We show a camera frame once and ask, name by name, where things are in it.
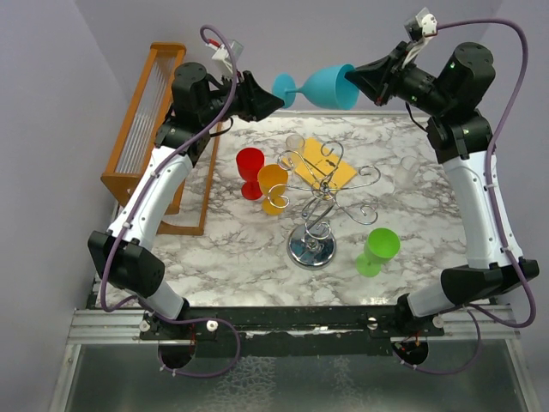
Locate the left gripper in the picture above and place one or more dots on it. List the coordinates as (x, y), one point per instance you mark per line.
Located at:
(256, 102)

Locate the clear wine glass by book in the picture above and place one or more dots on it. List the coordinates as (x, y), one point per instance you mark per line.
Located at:
(295, 146)

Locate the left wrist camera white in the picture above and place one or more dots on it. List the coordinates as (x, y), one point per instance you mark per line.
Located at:
(221, 54)

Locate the wooden dish rack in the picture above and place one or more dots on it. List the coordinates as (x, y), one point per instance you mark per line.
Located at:
(135, 141)

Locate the red plastic wine glass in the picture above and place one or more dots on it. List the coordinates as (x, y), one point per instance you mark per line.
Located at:
(249, 162)

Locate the blue plastic wine glass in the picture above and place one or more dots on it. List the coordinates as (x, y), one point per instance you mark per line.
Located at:
(327, 88)

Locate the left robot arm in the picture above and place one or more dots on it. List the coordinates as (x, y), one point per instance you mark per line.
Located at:
(122, 255)

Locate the black mounting rail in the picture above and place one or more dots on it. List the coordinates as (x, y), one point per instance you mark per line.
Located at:
(280, 331)

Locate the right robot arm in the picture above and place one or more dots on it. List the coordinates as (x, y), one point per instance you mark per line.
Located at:
(463, 143)

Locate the clear wine glass right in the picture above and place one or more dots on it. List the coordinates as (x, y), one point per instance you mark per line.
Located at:
(406, 173)

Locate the yellow plastic wine glass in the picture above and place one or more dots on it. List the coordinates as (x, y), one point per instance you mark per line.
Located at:
(272, 180)

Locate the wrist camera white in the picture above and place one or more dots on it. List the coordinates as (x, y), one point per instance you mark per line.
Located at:
(221, 54)
(420, 29)

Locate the green plastic wine glass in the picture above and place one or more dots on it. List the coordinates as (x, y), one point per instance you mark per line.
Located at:
(381, 246)

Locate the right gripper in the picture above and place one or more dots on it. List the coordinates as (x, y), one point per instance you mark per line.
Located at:
(379, 78)

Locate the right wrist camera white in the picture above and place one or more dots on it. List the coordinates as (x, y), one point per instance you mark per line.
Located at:
(420, 29)

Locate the chrome wine glass rack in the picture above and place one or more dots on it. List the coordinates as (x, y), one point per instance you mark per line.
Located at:
(311, 245)

